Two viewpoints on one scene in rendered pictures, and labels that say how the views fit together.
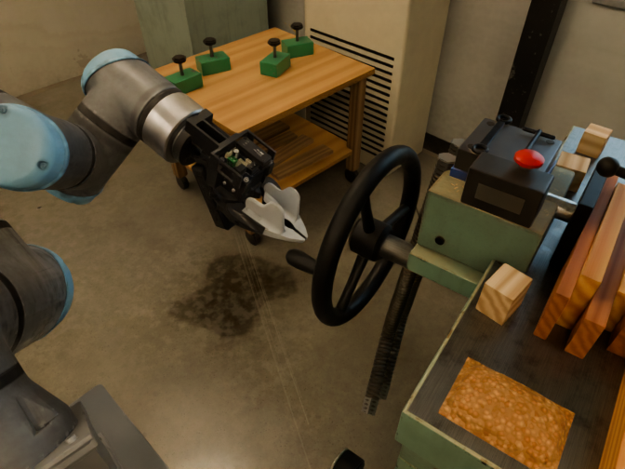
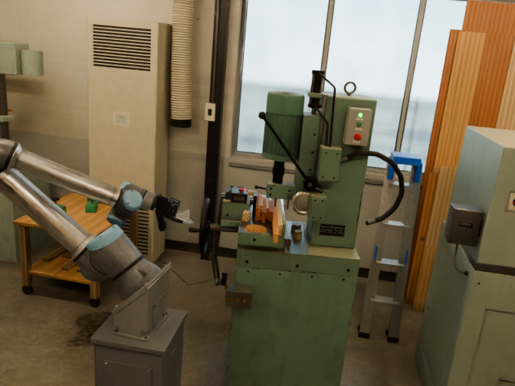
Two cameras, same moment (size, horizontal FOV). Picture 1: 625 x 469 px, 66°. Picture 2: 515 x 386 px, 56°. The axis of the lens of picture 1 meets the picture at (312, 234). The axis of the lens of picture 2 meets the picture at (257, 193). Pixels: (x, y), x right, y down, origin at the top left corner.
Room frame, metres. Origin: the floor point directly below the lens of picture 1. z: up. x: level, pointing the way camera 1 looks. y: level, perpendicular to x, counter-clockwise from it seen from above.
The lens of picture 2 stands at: (-1.47, 1.04, 1.70)
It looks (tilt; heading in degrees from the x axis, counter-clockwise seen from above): 17 degrees down; 324
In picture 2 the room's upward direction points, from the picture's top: 5 degrees clockwise
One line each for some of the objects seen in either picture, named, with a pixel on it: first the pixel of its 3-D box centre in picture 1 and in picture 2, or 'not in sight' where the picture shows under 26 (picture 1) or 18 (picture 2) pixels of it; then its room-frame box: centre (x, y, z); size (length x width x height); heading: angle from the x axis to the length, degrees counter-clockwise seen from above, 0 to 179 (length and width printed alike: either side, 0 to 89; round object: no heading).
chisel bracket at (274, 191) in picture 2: not in sight; (280, 191); (0.31, -0.38, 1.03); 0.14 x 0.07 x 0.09; 55
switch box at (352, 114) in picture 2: not in sight; (357, 126); (0.02, -0.55, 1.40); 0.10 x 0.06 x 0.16; 55
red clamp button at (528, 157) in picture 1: (528, 158); not in sight; (0.42, -0.23, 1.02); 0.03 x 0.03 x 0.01
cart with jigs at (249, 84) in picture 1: (262, 120); (83, 240); (1.69, 0.20, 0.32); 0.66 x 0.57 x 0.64; 134
